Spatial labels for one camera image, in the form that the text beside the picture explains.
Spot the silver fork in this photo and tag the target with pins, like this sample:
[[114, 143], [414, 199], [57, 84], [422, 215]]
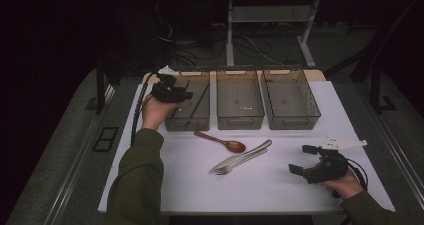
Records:
[[221, 171]]

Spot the brown wooden spoon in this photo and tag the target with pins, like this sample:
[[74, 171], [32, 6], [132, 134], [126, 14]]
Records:
[[236, 146]]

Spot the smoky clear plastic bin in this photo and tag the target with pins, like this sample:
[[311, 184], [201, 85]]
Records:
[[239, 101], [196, 115], [290, 100]]

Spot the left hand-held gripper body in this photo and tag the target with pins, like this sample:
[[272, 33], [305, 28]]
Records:
[[165, 93]]

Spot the white metal stand frame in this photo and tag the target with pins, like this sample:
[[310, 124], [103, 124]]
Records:
[[230, 35]]

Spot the silver table knife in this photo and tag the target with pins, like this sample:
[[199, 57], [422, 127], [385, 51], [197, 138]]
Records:
[[223, 164]]

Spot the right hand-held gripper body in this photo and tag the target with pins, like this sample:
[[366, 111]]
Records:
[[331, 168]]

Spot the dark metal stand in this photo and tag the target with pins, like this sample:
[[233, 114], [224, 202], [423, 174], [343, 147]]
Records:
[[100, 85], [376, 91]]

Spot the person's left hand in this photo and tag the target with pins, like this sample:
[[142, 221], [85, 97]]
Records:
[[155, 113]]

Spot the person's right hand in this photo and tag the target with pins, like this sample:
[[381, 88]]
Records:
[[348, 186]]

